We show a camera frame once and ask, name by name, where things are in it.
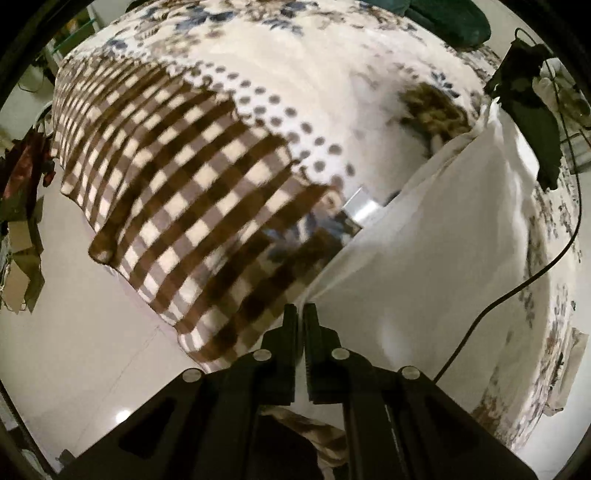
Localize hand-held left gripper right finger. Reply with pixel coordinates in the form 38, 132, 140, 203
303, 303, 540, 480

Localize black cable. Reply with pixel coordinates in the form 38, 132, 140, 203
433, 28, 584, 384

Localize floral bedspread bed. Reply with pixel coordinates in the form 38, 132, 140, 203
48, 0, 589, 467

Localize dark cloth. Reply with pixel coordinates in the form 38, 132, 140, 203
485, 39, 564, 192

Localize silver box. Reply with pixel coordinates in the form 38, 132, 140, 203
342, 185, 385, 229

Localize dark green pillow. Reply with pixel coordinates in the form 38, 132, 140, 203
369, 0, 492, 47

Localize red dark clutter pile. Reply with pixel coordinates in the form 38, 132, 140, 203
0, 124, 54, 222

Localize brown cardboard pieces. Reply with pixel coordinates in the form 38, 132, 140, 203
1, 222, 46, 317

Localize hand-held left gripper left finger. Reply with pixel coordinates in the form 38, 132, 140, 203
59, 304, 299, 480

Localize white garment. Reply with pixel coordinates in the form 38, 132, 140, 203
295, 99, 550, 435

